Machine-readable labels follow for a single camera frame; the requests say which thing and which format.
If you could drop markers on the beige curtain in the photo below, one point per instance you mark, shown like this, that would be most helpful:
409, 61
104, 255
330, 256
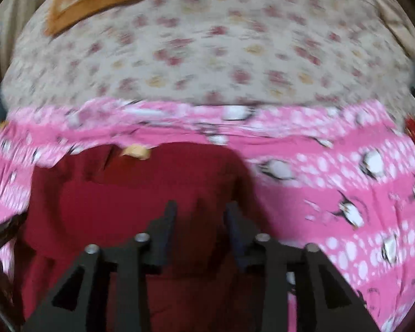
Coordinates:
17, 10

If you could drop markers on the dark red garment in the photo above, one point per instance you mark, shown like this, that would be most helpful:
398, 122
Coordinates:
124, 197

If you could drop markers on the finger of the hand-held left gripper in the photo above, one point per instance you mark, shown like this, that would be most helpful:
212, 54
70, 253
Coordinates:
7, 230

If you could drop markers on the pink penguin print blanket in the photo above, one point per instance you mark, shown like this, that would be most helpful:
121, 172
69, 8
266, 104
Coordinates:
314, 207

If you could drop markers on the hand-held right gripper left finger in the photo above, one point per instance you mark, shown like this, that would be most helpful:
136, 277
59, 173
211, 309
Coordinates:
168, 230

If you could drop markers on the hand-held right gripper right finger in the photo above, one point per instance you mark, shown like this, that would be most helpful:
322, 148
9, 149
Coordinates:
236, 231

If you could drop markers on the floral bed sheet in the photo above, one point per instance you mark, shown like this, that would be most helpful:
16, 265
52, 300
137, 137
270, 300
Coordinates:
211, 52

